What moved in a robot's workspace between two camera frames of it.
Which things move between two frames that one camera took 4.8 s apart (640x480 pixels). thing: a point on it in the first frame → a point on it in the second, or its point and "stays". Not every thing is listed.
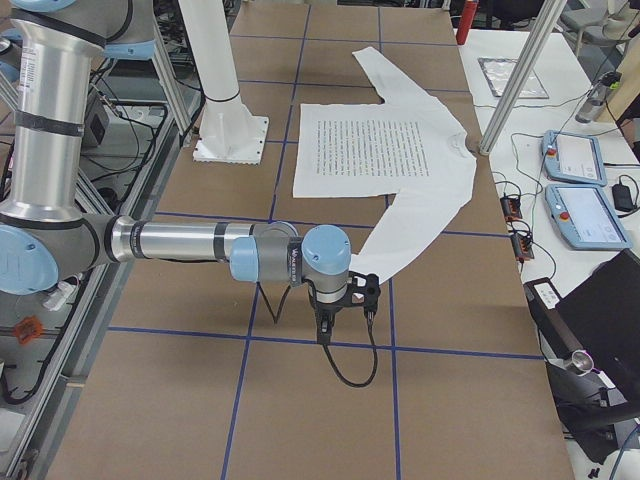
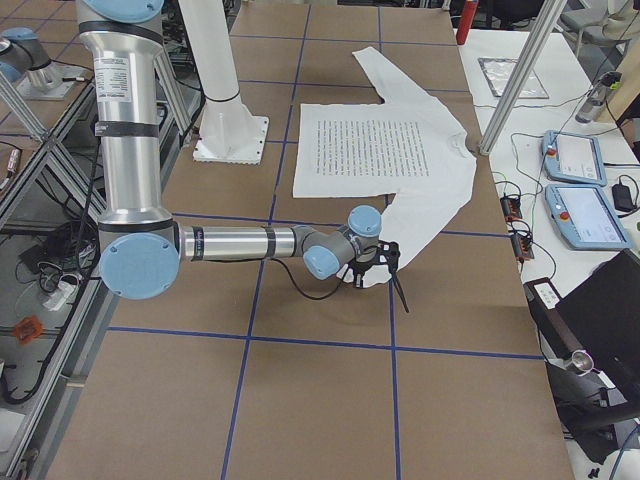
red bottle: x=466 y=21 stays
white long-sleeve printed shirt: x=409 y=148 stays
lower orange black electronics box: x=522 y=247 stays
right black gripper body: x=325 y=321 → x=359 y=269
